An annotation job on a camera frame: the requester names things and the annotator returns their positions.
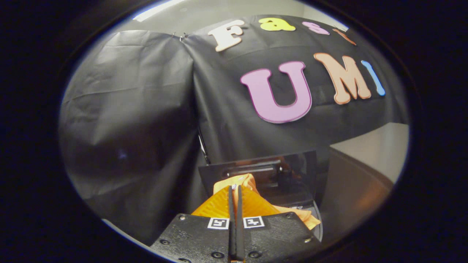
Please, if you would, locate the yellow garment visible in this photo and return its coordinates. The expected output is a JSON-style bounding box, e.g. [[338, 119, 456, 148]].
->
[[213, 174, 321, 230]]

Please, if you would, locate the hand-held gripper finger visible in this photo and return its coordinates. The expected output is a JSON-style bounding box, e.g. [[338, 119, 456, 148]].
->
[[237, 185, 322, 262], [150, 186, 237, 263]]

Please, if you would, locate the black backdrop cloth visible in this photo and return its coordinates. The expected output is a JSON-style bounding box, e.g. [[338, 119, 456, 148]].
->
[[58, 15, 409, 245]]

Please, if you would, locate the dark washing machine lid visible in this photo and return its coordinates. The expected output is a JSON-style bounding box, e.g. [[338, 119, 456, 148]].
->
[[199, 150, 318, 209]]

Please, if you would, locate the grey and cream cabinet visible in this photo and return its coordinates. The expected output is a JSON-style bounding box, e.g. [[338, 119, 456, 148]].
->
[[322, 122, 409, 241]]

